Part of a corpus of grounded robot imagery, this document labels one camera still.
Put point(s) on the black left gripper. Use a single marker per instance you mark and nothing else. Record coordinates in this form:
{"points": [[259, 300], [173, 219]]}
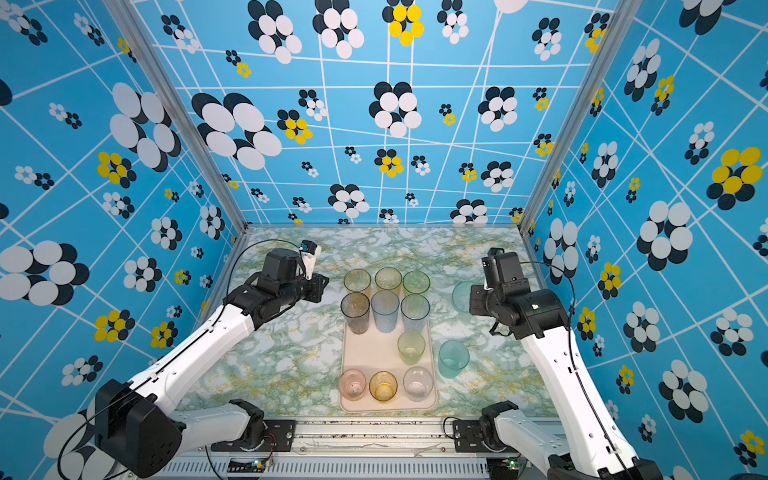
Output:
{"points": [[318, 287]]}

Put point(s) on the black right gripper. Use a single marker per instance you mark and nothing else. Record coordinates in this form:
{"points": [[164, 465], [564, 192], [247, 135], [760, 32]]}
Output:
{"points": [[476, 306]]}

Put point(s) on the yellow glass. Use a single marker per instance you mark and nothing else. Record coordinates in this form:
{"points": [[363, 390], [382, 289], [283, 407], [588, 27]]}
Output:
{"points": [[357, 280], [389, 279]]}

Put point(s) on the dark grey clear glass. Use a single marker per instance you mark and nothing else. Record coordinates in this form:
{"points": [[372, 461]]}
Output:
{"points": [[355, 307]]}

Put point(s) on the teal clear glass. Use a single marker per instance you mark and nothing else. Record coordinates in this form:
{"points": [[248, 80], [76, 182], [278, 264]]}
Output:
{"points": [[415, 309]]}

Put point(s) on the green clear glass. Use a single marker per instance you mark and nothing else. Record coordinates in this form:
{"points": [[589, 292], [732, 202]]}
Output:
{"points": [[416, 282]]}

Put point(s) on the blue clear glass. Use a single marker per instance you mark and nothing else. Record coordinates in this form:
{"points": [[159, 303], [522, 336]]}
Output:
{"points": [[385, 305]]}

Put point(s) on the frosted light green glass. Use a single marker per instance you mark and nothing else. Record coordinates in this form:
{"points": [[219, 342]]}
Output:
{"points": [[411, 346]]}

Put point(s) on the frosted white glass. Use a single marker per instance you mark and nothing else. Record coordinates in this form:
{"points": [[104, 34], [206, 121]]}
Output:
{"points": [[418, 383]]}

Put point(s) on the frosted pink glass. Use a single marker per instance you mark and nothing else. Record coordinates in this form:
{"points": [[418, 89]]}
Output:
{"points": [[352, 384]]}

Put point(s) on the olive clear small glass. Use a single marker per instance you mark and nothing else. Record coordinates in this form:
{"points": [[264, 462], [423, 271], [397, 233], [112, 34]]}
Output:
{"points": [[383, 386]]}

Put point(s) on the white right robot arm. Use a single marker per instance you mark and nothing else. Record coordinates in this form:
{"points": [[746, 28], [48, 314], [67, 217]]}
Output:
{"points": [[593, 446]]}

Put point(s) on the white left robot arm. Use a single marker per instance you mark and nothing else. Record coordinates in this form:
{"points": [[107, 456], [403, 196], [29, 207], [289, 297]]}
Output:
{"points": [[136, 422]]}

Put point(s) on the beige rectangular tray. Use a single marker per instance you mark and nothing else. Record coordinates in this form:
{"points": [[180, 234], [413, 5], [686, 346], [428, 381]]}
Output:
{"points": [[373, 352]]}

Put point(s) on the green circuit board right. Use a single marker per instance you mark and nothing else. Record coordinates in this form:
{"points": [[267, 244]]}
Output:
{"points": [[506, 469]]}

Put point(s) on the green circuit board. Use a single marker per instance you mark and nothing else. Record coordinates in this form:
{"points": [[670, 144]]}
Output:
{"points": [[506, 469], [248, 466]]}

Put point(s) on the green circuit board left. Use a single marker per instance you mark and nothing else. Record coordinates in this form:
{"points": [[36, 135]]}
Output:
{"points": [[248, 466]]}

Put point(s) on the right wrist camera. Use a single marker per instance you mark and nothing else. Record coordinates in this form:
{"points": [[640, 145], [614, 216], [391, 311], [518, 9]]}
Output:
{"points": [[503, 273]]}

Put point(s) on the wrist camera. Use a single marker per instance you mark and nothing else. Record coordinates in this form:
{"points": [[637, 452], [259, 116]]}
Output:
{"points": [[503, 273], [282, 265]]}

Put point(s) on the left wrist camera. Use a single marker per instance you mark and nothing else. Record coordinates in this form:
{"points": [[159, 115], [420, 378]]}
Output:
{"points": [[282, 265]]}

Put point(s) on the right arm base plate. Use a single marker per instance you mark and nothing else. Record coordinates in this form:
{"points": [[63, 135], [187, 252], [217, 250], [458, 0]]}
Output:
{"points": [[468, 437]]}

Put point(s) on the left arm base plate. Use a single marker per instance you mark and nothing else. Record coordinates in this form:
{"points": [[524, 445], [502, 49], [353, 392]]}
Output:
{"points": [[271, 435]]}

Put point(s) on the aluminium front rail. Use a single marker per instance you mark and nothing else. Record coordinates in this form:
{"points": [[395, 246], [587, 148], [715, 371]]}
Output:
{"points": [[356, 448]]}

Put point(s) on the aluminium corner post right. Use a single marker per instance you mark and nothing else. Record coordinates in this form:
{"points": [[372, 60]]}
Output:
{"points": [[620, 22]]}

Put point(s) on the aluminium corner post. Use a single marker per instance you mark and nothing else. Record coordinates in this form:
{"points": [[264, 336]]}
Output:
{"points": [[127, 21], [620, 22]]}

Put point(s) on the aluminium corner post left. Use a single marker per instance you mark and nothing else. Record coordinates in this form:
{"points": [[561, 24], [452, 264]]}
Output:
{"points": [[127, 21]]}

